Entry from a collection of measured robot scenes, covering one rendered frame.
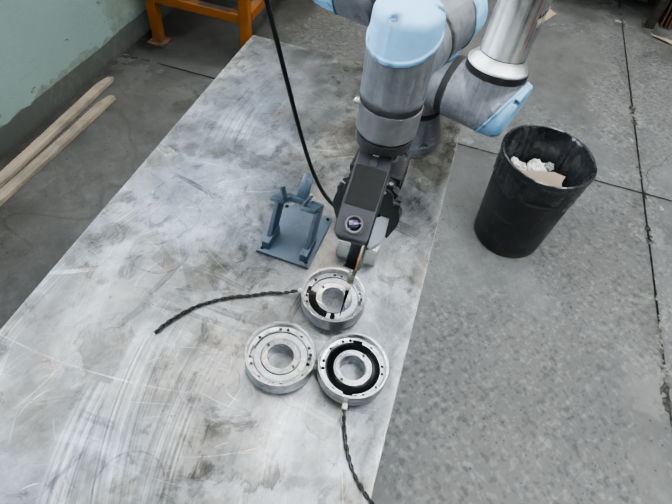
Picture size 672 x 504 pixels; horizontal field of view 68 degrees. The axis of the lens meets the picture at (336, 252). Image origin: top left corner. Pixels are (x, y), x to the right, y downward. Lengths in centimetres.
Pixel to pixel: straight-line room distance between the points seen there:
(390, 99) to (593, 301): 168
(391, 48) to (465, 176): 186
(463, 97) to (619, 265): 147
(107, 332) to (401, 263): 50
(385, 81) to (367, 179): 13
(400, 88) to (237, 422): 49
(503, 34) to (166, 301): 72
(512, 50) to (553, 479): 124
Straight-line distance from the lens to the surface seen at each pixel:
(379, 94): 56
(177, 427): 76
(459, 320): 185
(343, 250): 88
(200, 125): 116
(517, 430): 174
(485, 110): 99
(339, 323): 78
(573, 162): 206
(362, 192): 62
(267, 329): 78
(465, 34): 63
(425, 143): 112
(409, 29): 52
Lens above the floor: 151
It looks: 52 degrees down
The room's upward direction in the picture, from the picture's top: 8 degrees clockwise
